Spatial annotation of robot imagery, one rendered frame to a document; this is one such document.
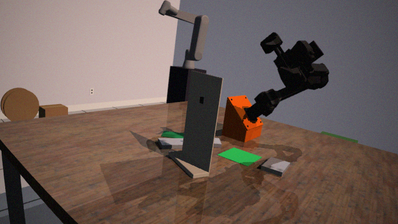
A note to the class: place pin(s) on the green square mat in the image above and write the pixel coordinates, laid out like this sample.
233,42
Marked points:
240,156

